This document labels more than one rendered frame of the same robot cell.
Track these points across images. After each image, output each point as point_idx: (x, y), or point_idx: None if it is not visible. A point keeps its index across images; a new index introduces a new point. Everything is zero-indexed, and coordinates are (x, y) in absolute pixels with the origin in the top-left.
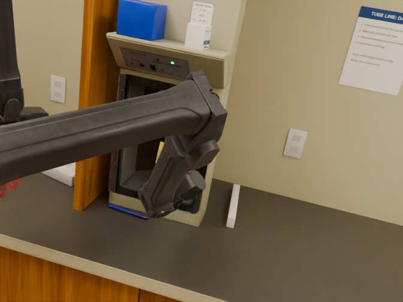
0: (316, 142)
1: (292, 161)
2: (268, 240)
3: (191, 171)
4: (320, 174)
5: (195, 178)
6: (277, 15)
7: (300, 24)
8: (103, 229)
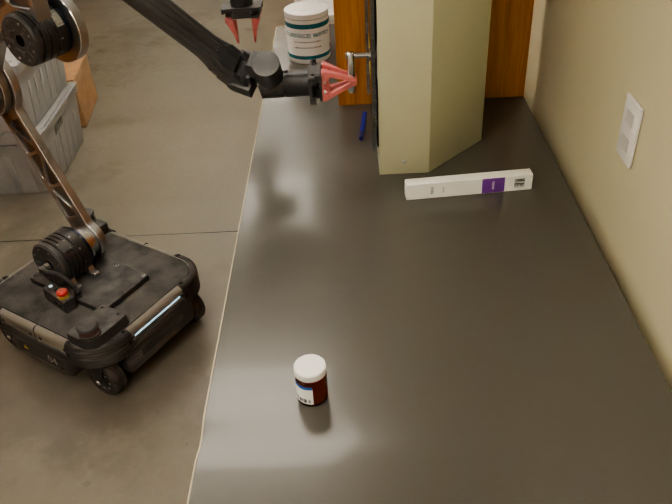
0: (650, 141)
1: (625, 171)
2: (403, 234)
3: (263, 51)
4: (645, 221)
5: (260, 60)
6: None
7: None
8: (316, 124)
